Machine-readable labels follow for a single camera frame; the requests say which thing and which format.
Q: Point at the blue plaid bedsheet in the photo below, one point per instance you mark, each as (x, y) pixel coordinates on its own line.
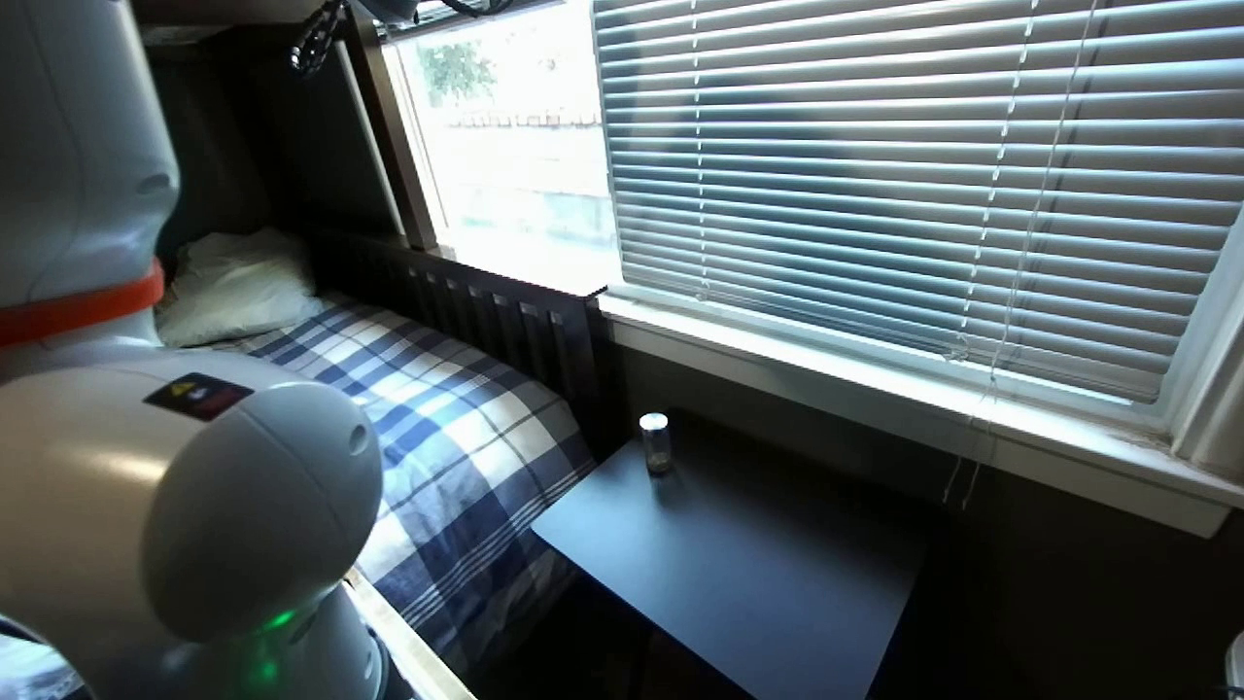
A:
(457, 437)

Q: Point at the dark wooden bed frame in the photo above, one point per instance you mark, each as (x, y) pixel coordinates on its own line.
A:
(505, 321)

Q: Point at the white pillow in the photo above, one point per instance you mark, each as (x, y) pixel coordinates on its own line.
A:
(238, 287)

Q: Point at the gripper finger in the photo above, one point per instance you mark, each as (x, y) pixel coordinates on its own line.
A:
(316, 44)

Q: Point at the white window blind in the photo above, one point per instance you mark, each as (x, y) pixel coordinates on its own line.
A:
(875, 175)

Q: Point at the window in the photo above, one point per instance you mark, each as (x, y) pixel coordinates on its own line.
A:
(505, 146)

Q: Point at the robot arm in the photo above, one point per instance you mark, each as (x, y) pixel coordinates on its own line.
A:
(146, 506)

